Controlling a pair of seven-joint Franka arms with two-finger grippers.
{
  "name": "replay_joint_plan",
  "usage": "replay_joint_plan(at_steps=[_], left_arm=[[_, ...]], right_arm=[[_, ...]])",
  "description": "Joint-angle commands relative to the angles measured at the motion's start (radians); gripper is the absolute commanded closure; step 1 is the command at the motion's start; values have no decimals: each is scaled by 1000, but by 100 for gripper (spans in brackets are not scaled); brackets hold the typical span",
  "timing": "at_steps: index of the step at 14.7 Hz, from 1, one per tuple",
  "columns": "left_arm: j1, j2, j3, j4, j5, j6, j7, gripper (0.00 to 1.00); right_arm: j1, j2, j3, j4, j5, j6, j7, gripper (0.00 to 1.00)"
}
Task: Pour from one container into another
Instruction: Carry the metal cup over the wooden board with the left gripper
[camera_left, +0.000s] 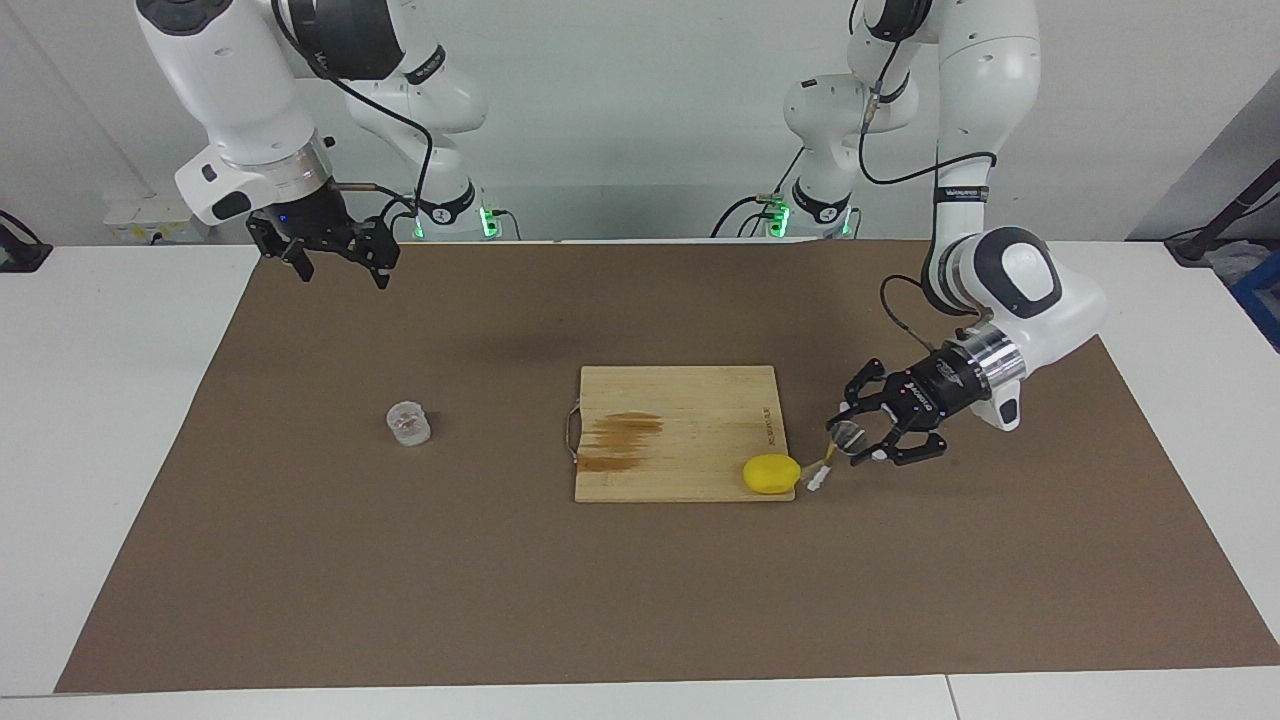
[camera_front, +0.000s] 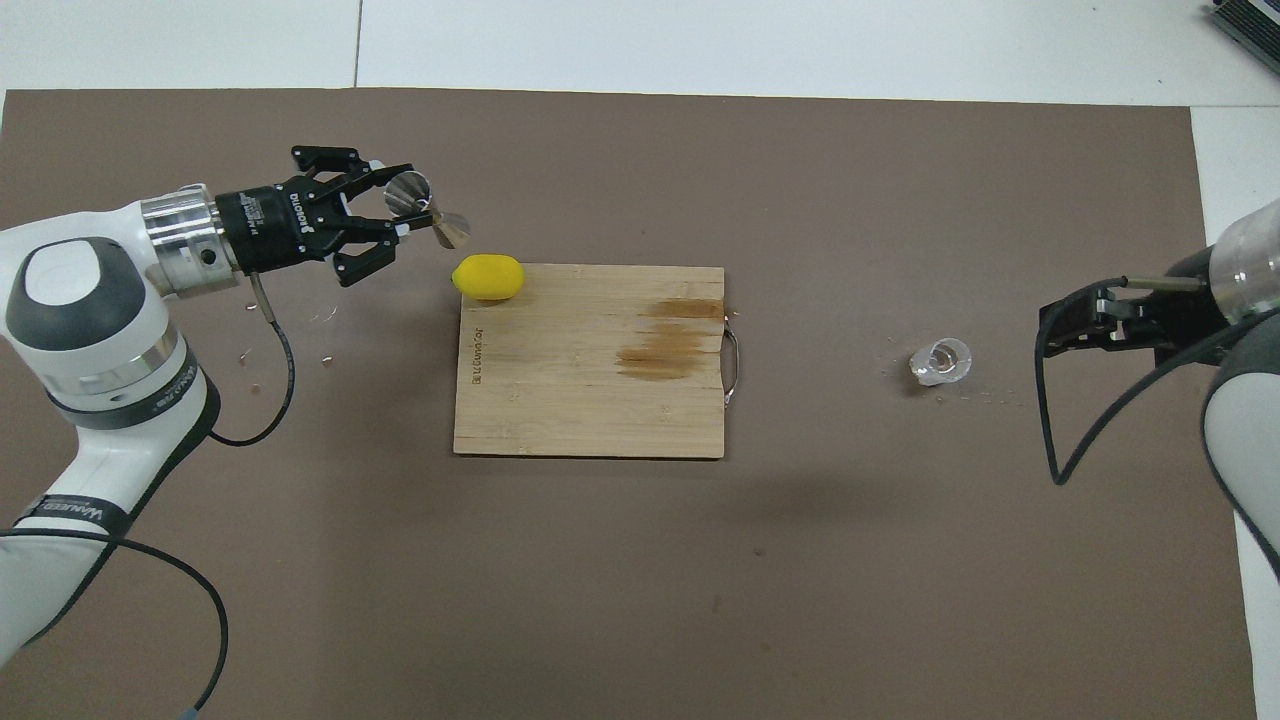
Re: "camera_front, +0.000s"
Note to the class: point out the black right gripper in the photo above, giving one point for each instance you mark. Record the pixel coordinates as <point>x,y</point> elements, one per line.
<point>1185,315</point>

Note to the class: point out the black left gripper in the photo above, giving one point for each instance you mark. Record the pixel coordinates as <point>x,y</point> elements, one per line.
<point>265,225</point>

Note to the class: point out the steel double jigger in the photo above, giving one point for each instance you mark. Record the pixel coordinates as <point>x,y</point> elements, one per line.
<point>410,192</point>

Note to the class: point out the clear plastic cup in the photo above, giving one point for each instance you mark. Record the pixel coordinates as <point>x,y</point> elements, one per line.
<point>940,362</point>

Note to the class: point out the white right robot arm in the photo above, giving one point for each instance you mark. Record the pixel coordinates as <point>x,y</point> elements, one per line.
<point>1245,430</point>

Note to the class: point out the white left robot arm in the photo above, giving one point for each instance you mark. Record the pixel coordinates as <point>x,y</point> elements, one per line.
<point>90,330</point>

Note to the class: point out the yellow lemon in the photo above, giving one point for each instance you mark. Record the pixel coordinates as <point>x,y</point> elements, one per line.
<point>488,277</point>

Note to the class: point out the bamboo cutting board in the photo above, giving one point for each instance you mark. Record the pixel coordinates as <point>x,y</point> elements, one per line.
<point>560,380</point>

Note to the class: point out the grey ribbed device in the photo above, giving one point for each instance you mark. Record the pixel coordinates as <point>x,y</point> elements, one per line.
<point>1255,20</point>

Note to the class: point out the brown table mat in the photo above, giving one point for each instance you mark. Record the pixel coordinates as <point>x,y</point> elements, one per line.
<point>600,580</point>

